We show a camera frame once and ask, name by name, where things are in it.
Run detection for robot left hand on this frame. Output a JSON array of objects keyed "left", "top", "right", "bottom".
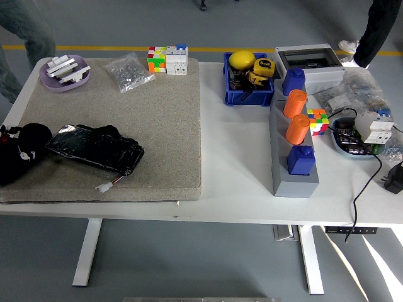
[{"left": 0, "top": 125, "right": 37, "bottom": 164}]

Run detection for black rag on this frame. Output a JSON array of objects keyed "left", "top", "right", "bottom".
[{"left": 0, "top": 122, "right": 54, "bottom": 186}]

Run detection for black glossy panel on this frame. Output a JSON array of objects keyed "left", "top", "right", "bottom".
[{"left": 45, "top": 124, "right": 145, "bottom": 177}]

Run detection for black table control panel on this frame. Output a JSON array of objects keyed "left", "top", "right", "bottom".
[{"left": 325, "top": 226, "right": 378, "bottom": 235}]

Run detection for purple oval tray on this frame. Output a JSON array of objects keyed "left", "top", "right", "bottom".
[{"left": 38, "top": 55, "right": 91, "bottom": 93}]

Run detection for clear bag of screws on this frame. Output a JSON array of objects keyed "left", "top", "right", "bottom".
[{"left": 102, "top": 52, "right": 157, "bottom": 94}]

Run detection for grey-brown mat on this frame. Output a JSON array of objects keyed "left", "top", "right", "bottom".
[{"left": 0, "top": 57, "right": 202, "bottom": 204}]

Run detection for large colourful puzzle cube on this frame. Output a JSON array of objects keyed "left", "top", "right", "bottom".
[{"left": 147, "top": 46, "right": 167, "bottom": 74}]

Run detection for white circuit breaker stack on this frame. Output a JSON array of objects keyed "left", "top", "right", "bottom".
[{"left": 166, "top": 43, "right": 189, "bottom": 76}]

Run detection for white table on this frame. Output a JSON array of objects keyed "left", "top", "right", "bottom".
[{"left": 0, "top": 58, "right": 403, "bottom": 296}]

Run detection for black small device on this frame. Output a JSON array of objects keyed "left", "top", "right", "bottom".
[{"left": 228, "top": 67, "right": 253, "bottom": 92}]

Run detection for blue plastic bin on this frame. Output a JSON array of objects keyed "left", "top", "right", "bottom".
[{"left": 222, "top": 52, "right": 275, "bottom": 108}]

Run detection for yellow ball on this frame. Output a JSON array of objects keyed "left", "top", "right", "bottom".
[{"left": 228, "top": 50, "right": 256, "bottom": 70}]

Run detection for yellow and black tool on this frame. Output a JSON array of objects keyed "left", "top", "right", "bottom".
[{"left": 247, "top": 71, "right": 268, "bottom": 87}]

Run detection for yellow round tape measure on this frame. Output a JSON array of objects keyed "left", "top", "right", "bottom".
[{"left": 253, "top": 58, "right": 276, "bottom": 78}]

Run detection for orange cylinder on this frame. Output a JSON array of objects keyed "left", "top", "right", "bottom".
[
  {"left": 285, "top": 114, "right": 311, "bottom": 145},
  {"left": 282, "top": 89, "right": 308, "bottom": 120}
]

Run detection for blue square block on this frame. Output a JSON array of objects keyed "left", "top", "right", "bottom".
[
  {"left": 282, "top": 67, "right": 306, "bottom": 96},
  {"left": 286, "top": 145, "right": 316, "bottom": 176}
]

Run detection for grey block holder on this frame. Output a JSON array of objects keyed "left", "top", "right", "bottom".
[{"left": 269, "top": 78, "right": 321, "bottom": 198}]

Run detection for grey box under table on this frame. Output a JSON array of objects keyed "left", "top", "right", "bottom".
[{"left": 273, "top": 225, "right": 300, "bottom": 242}]

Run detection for small colourful puzzle cube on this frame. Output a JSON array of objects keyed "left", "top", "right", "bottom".
[{"left": 307, "top": 108, "right": 330, "bottom": 137}]

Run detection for flat clear parts bag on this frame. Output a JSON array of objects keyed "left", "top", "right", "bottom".
[{"left": 314, "top": 89, "right": 351, "bottom": 115}]

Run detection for light blue oval tray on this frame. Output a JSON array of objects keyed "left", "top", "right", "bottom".
[{"left": 329, "top": 116, "right": 387, "bottom": 160}]

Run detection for black electronic parts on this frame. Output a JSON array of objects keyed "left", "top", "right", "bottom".
[{"left": 334, "top": 119, "right": 373, "bottom": 155}]

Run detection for large clear parts bag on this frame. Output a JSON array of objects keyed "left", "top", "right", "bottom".
[{"left": 339, "top": 68, "right": 393, "bottom": 111}]

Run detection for white circuit breaker group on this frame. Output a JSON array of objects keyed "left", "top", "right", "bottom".
[{"left": 355, "top": 108, "right": 394, "bottom": 145}]

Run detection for person in background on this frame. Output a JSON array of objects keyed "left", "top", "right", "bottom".
[{"left": 338, "top": 0, "right": 403, "bottom": 69}]

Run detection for small clear parts bag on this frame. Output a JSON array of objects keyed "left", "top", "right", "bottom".
[{"left": 385, "top": 138, "right": 403, "bottom": 164}]

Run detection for black plug adapter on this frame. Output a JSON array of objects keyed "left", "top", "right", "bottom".
[{"left": 381, "top": 162, "right": 403, "bottom": 195}]

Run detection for white connector with red wires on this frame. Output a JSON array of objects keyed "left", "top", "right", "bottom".
[{"left": 95, "top": 175, "right": 125, "bottom": 193}]

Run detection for black strap loop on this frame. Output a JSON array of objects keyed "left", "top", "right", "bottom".
[{"left": 241, "top": 84, "right": 259, "bottom": 102}]

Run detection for grey electrical enclosure box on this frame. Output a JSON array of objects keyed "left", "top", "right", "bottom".
[{"left": 272, "top": 43, "right": 346, "bottom": 95}]

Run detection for black power cord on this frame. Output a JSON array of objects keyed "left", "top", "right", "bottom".
[{"left": 327, "top": 108, "right": 384, "bottom": 243}]

